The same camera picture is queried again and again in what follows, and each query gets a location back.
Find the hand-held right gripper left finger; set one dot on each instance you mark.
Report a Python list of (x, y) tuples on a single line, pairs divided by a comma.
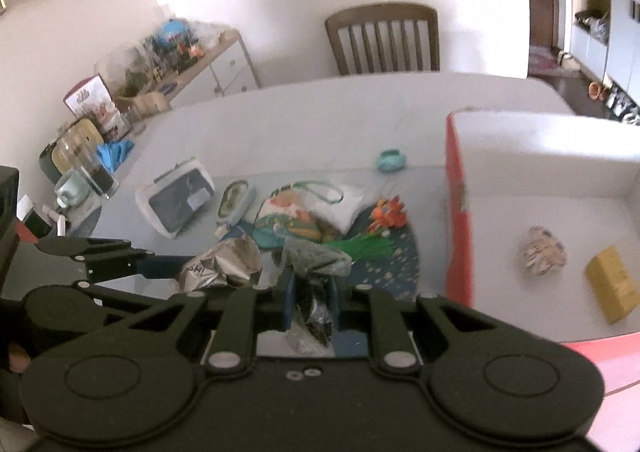
[(287, 304)]

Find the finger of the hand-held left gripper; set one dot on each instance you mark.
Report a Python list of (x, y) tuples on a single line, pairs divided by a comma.
[(160, 266), (150, 301)]

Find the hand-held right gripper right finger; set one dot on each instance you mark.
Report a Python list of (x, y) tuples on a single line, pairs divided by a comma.
[(334, 304)]

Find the clear plastic bag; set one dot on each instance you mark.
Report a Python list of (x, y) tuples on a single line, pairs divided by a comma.
[(315, 259), (206, 33)]

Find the silver foil bag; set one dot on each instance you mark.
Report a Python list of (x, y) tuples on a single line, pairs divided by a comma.
[(220, 267)]

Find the white wet wipes pack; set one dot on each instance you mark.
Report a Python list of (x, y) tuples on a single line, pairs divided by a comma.
[(175, 204)]

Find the green oval case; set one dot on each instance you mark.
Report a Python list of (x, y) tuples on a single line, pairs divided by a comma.
[(232, 202)]

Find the red white cardboard box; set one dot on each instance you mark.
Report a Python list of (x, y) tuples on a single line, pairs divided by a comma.
[(525, 171)]

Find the person's left hand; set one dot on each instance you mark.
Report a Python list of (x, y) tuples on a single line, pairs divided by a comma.
[(19, 358)]

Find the green tassel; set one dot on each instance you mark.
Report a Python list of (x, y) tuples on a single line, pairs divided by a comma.
[(370, 247)]

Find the blue printed table mat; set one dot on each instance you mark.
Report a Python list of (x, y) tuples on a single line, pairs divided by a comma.
[(400, 262)]

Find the white folded cloth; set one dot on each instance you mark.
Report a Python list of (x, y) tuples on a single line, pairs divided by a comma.
[(347, 212)]

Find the mint green mug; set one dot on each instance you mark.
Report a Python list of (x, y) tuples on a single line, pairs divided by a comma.
[(70, 193)]

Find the clear glass jar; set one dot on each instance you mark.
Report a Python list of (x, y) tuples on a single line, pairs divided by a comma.
[(87, 171)]

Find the blue cloth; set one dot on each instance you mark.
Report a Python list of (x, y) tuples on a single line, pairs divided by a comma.
[(115, 154)]

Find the drinking glass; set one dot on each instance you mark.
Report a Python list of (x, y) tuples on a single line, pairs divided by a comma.
[(133, 120)]

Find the red printed tin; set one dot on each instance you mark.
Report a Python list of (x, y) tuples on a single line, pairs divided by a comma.
[(111, 121)]

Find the yellow green tray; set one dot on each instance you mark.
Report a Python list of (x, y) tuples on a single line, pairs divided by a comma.
[(85, 131)]

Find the small teal dish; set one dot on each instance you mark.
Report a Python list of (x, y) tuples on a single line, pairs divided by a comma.
[(391, 160)]

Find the light wooden tray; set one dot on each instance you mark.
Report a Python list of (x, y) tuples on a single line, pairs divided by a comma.
[(150, 103)]

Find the red white printed carton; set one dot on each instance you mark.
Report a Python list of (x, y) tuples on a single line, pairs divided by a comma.
[(87, 95)]

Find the white wooden sideboard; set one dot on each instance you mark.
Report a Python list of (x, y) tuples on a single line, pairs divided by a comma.
[(230, 66)]

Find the blue globe toy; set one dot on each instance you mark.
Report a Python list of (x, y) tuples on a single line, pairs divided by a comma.
[(171, 34)]

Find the crumpled clear plastic bag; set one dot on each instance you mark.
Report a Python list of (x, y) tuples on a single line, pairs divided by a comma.
[(206, 33)]

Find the yellow sponge block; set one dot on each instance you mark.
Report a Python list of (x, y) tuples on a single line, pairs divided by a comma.
[(612, 284)]

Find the wooden chair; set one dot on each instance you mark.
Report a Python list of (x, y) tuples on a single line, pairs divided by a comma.
[(380, 12)]

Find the red patterned doormat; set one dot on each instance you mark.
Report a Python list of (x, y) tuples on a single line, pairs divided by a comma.
[(542, 62)]

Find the pair of white slippers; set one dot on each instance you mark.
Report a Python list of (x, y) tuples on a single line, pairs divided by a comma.
[(568, 60)]

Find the pair of orange shoes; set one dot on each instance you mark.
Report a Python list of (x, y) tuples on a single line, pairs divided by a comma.
[(597, 89)]

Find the grey shoe cabinet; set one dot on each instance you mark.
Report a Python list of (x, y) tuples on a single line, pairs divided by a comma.
[(622, 41)]

